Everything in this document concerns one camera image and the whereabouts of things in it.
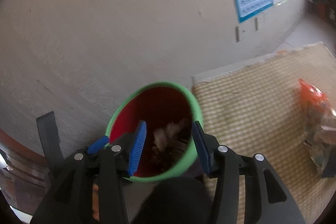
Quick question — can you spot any brown paper wrapper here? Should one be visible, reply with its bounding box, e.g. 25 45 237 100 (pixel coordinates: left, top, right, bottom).
153 120 189 152

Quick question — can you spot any orange snack wrapper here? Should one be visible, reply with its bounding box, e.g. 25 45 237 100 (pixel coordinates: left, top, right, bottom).
298 79 330 115

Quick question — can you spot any silver blue foil bag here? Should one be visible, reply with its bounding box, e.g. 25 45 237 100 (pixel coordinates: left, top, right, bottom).
304 113 335 178

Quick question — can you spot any green red trash bin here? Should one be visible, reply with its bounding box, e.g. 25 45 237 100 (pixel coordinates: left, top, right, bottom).
105 81 203 183

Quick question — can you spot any beige checkered tablecloth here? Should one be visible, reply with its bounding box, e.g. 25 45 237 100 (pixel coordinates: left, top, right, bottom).
193 42 335 223

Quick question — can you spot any white wall socket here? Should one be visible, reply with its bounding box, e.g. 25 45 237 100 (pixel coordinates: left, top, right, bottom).
255 16 259 31

